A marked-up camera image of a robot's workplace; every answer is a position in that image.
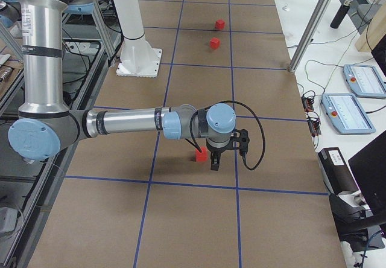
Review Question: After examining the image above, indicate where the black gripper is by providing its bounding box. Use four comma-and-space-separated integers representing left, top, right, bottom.
206, 129, 250, 171

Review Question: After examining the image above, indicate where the far teach pendant tablet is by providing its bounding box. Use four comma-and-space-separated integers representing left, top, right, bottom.
343, 65, 385, 99

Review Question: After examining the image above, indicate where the black box with label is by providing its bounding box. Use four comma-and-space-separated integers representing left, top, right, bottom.
318, 147, 359, 195

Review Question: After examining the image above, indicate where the teach pendant tablet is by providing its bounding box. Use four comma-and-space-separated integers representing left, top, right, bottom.
343, 65, 385, 99
321, 93, 376, 135

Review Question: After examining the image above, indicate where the white pedestal column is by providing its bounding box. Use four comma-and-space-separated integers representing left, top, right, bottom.
113, 0, 162, 78

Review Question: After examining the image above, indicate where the black monitor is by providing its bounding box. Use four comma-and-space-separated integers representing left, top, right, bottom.
349, 132, 385, 214

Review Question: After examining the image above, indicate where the red block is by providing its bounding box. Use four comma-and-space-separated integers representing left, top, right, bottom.
215, 19, 226, 30
209, 37, 221, 49
195, 147, 208, 162

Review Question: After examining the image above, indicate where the black water bottle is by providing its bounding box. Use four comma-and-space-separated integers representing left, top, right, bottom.
330, 0, 353, 29

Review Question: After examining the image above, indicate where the small circuit board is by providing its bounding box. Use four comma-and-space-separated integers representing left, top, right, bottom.
302, 96, 314, 112

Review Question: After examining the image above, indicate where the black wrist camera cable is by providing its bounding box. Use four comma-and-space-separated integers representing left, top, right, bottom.
186, 100, 267, 171

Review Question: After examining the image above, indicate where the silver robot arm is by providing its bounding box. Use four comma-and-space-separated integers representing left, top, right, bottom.
8, 0, 250, 170

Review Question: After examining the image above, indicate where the near teach pendant tablet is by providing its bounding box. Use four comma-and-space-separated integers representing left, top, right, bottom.
321, 93, 376, 135

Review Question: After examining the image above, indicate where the aluminium frame post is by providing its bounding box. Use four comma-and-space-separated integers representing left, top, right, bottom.
288, 0, 331, 73

